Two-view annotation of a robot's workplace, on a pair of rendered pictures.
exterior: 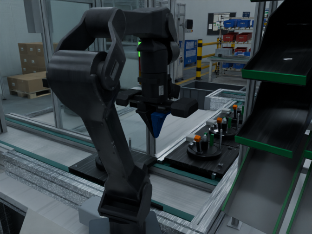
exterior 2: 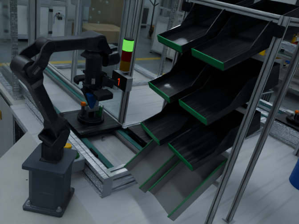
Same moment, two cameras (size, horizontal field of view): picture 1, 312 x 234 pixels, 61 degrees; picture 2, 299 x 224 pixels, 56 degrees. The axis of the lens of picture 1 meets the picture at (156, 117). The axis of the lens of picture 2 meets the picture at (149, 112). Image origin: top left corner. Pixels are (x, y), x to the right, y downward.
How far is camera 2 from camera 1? 56 cm
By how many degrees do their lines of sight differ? 14
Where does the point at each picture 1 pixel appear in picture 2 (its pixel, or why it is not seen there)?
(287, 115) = (182, 120)
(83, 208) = not seen: hidden behind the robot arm
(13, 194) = (23, 119)
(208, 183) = not seen: hidden behind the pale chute
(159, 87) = (92, 79)
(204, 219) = (118, 170)
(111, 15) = (44, 43)
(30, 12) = not seen: outside the picture
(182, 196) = (121, 156)
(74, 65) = (18, 65)
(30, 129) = (54, 78)
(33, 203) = (32, 129)
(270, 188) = (159, 164)
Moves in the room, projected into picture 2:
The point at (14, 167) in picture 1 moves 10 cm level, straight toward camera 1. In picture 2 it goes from (30, 102) to (27, 110)
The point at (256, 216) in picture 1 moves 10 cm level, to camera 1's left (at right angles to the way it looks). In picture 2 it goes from (143, 177) to (119, 168)
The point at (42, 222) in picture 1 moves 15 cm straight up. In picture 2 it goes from (31, 142) to (31, 115)
